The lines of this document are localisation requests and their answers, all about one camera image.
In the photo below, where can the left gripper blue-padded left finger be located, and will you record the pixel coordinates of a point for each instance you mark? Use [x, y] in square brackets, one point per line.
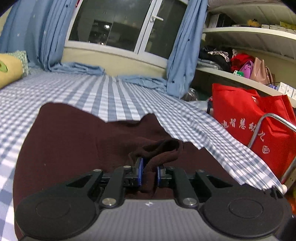
[133, 174]

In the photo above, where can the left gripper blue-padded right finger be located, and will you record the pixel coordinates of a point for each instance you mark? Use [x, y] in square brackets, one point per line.
[164, 176]

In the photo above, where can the dark maroon garment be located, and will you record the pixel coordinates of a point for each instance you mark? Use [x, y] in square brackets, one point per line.
[69, 182]

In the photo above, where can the dark clothes pile on shelf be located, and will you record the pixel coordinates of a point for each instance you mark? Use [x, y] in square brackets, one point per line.
[218, 55]

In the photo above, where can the red clothing on shelf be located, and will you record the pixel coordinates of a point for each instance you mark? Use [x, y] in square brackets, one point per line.
[239, 60]

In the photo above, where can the blue white checked bedsheet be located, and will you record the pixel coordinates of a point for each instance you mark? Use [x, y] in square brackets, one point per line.
[111, 99]

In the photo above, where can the red fabric tote bag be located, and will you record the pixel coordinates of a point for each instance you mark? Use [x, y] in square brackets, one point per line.
[239, 111]

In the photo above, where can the right blue star curtain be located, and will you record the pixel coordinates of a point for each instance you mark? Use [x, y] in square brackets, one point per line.
[182, 62]

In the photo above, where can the blue star curtain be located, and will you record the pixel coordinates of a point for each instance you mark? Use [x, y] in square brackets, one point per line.
[40, 28]
[182, 62]

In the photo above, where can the purple small handbag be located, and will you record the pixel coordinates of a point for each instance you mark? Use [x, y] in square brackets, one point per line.
[247, 68]

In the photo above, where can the pink leather handbag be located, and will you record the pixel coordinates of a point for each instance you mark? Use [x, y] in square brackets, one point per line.
[261, 73]

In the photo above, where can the white framed window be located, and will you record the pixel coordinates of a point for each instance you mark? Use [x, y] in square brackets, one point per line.
[144, 31]

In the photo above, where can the yellow avocado print pillow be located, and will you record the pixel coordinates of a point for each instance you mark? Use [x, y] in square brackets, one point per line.
[11, 70]

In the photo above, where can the green checked small pillow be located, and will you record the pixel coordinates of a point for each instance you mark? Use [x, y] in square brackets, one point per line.
[22, 56]

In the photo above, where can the left blue star curtain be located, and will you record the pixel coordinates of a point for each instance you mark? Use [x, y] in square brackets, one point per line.
[40, 28]

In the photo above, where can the upper white shelf board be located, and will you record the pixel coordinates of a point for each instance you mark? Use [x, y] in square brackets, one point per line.
[247, 29]

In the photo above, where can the white wall shelf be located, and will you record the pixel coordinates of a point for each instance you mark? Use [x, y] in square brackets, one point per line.
[238, 80]

